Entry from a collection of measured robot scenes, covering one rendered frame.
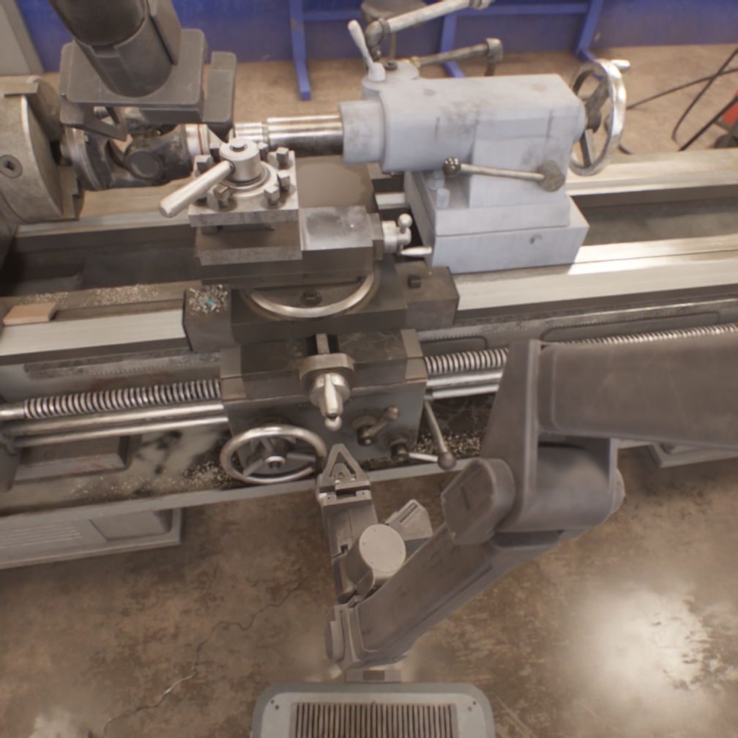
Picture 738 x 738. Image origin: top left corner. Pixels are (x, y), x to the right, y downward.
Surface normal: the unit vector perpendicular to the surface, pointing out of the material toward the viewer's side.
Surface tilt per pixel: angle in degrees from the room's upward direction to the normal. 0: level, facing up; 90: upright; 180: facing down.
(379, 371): 90
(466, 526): 72
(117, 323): 36
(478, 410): 0
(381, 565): 18
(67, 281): 0
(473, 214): 62
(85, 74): 30
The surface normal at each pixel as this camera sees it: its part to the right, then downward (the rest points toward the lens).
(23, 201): 0.15, 0.87
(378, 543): 0.33, -0.62
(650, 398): -0.93, -0.01
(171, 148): 0.47, 0.70
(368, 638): -0.82, -0.17
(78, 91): 0.02, -0.14
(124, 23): 0.68, 0.73
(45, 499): 0.03, -0.62
